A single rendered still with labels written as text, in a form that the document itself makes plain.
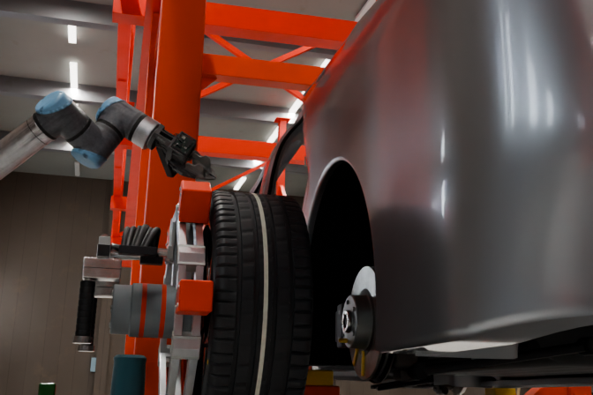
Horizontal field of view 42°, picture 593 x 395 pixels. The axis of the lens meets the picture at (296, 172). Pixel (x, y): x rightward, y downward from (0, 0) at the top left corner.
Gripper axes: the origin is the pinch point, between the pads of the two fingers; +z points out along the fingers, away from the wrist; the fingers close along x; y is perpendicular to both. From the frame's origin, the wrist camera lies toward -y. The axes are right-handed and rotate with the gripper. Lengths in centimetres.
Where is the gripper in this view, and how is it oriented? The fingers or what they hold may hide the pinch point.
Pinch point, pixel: (211, 177)
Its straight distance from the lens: 223.9
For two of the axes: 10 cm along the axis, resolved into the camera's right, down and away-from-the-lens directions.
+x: 4.4, -6.7, 6.0
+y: 2.9, -5.3, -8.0
